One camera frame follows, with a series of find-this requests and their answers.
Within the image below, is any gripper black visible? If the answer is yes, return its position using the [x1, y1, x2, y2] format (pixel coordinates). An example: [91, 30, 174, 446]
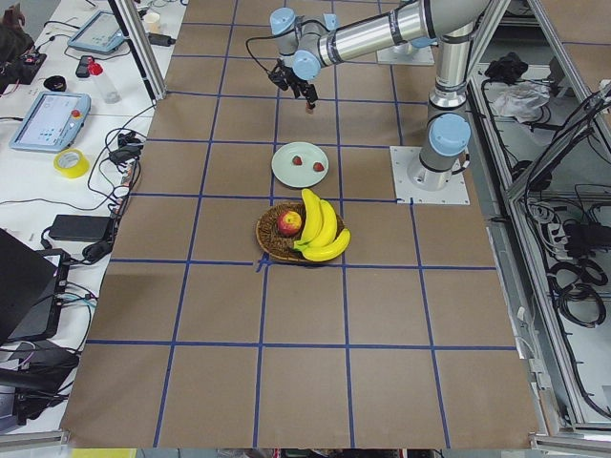
[267, 59, 318, 106]

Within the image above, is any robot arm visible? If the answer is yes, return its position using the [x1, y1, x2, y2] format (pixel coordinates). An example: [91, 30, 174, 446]
[266, 0, 486, 192]

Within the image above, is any light green plate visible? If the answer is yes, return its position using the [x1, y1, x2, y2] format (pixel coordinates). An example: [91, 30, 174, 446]
[271, 142, 329, 188]

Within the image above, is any red apple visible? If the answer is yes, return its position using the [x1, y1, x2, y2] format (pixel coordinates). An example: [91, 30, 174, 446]
[277, 210, 303, 238]

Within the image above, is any woven wicker basket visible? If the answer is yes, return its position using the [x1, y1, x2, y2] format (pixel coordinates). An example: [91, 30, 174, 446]
[255, 201, 351, 264]

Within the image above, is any yellow banana bunch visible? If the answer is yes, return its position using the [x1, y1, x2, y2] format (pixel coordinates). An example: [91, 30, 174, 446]
[293, 188, 351, 262]

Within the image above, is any paper cup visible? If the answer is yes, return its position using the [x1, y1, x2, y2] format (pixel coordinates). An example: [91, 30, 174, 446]
[142, 11, 161, 33]

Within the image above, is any clear bottle red cap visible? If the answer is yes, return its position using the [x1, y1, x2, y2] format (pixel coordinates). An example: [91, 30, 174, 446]
[87, 59, 121, 104]

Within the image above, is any teach pendant far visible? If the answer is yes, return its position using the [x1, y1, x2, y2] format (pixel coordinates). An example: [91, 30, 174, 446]
[68, 10, 125, 54]

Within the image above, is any teach pendant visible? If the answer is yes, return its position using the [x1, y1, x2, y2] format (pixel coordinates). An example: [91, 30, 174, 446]
[10, 92, 92, 154]
[68, 10, 125, 54]

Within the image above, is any black phone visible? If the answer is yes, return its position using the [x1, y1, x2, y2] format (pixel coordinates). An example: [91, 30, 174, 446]
[75, 55, 95, 79]

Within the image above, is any yellow tape roll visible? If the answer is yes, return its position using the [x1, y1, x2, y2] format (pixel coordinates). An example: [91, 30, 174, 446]
[53, 148, 90, 179]

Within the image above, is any teach pendant near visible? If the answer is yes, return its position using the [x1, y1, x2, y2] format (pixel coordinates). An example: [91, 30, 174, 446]
[10, 92, 92, 154]

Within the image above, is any black power adapter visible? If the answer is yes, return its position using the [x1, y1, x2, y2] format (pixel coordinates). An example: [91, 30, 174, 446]
[49, 215, 112, 242]

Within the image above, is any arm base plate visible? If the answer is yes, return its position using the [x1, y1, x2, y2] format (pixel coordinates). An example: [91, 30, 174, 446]
[390, 146, 470, 205]
[376, 43, 434, 66]

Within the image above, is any aluminium frame post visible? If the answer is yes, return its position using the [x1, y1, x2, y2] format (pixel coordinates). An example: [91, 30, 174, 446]
[108, 0, 167, 103]

